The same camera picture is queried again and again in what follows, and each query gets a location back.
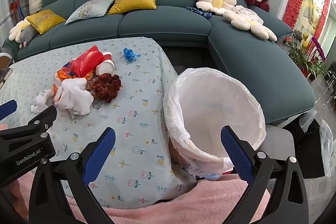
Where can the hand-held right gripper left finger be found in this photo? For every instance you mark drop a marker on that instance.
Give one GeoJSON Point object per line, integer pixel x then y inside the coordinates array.
{"type": "Point", "coordinates": [101, 153]}

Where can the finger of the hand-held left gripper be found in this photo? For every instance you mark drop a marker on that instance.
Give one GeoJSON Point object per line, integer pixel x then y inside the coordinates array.
{"type": "Point", "coordinates": [42, 119]}
{"type": "Point", "coordinates": [7, 109]}

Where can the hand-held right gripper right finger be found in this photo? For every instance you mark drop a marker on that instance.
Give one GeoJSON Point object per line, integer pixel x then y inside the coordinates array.
{"type": "Point", "coordinates": [236, 153]}

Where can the orange printed plastic wrapper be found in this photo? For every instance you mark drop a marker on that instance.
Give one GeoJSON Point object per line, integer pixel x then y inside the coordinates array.
{"type": "Point", "coordinates": [55, 88]}
{"type": "Point", "coordinates": [64, 74]}

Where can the white lined trash bin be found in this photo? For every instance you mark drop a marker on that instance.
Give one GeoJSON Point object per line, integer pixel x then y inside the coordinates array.
{"type": "Point", "coordinates": [210, 98]}

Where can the dark red velvet scrunchie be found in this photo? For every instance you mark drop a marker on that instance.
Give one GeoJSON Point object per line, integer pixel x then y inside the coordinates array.
{"type": "Point", "coordinates": [105, 90]}

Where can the small white crumpled tissue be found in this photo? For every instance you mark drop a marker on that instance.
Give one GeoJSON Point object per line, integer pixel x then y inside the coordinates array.
{"type": "Point", "coordinates": [39, 100]}

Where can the large white crumpled tissue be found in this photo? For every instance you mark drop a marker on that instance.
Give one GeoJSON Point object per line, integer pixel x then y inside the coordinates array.
{"type": "Point", "coordinates": [76, 98]}

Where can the grey upholstered stool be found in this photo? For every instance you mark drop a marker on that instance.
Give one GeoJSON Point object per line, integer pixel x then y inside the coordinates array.
{"type": "Point", "coordinates": [278, 140]}

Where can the floral light blue tablecloth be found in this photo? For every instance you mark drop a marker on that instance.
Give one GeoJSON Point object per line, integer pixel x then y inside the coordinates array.
{"type": "Point", "coordinates": [131, 98]}

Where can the red plastic bag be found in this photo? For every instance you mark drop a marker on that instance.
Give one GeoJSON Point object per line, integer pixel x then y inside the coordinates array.
{"type": "Point", "coordinates": [88, 60]}

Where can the pink fluffy blanket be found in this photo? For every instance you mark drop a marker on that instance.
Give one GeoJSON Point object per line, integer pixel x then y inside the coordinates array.
{"type": "Point", "coordinates": [183, 208]}

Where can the black box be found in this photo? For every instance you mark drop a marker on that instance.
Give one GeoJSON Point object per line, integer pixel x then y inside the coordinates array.
{"type": "Point", "coordinates": [312, 150]}

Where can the grey plush toy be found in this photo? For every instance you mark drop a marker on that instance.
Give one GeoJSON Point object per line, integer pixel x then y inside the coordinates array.
{"type": "Point", "coordinates": [27, 34]}

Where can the small cream flower plush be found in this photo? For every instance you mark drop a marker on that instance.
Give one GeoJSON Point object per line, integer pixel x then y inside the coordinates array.
{"type": "Point", "coordinates": [17, 29]}

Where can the white red paper cup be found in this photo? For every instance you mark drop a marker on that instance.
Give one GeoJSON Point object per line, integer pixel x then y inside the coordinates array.
{"type": "Point", "coordinates": [105, 67]}
{"type": "Point", "coordinates": [108, 56]}

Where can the clear plastic bag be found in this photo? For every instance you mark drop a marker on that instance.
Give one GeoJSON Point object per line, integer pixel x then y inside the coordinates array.
{"type": "Point", "coordinates": [326, 145]}

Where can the small yellow embroidered pillow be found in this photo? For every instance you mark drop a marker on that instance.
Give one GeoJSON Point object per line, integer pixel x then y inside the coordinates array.
{"type": "Point", "coordinates": [44, 20]}

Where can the blue curled ribbon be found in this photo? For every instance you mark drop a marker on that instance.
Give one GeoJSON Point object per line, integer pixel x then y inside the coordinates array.
{"type": "Point", "coordinates": [129, 55]}

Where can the green potted plant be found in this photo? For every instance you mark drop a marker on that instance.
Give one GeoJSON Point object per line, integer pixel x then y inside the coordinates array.
{"type": "Point", "coordinates": [299, 56]}

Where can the dark dining chair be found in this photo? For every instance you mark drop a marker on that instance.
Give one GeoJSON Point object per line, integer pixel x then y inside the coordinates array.
{"type": "Point", "coordinates": [329, 79]}

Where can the light blue embroidered pillow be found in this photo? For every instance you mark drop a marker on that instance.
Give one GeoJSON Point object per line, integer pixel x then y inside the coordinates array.
{"type": "Point", "coordinates": [89, 10]}

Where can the long white flower cushion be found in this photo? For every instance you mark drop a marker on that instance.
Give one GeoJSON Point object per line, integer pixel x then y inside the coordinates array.
{"type": "Point", "coordinates": [260, 29]}

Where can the yellow gourd ornament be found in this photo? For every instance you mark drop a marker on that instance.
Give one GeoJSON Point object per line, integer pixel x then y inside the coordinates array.
{"type": "Point", "coordinates": [305, 40]}

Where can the purple orchid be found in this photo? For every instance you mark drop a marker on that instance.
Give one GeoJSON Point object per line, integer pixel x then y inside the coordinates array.
{"type": "Point", "coordinates": [320, 49]}

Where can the white folded blanket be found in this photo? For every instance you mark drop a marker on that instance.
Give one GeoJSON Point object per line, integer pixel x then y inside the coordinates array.
{"type": "Point", "coordinates": [246, 12]}

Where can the teal sectional sofa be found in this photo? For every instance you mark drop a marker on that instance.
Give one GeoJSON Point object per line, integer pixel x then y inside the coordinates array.
{"type": "Point", "coordinates": [162, 22]}

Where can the blue beaded accessory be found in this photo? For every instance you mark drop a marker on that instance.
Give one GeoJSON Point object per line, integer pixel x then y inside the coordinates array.
{"type": "Point", "coordinates": [199, 12]}

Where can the large yellow embroidered pillow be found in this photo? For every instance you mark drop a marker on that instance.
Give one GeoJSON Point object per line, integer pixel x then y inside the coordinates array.
{"type": "Point", "coordinates": [134, 1]}

